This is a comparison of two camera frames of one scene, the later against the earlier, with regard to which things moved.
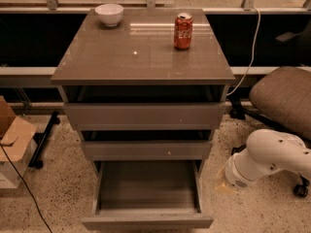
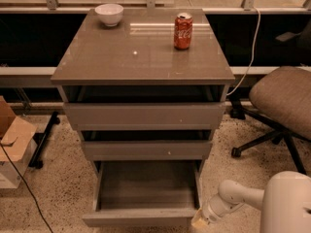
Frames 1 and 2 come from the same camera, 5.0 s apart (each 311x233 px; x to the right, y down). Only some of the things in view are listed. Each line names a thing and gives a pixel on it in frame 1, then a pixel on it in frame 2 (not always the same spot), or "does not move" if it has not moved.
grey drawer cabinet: (147, 95) does not move
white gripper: (233, 174) to (213, 211)
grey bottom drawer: (148, 194) does not move
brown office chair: (279, 99) does not move
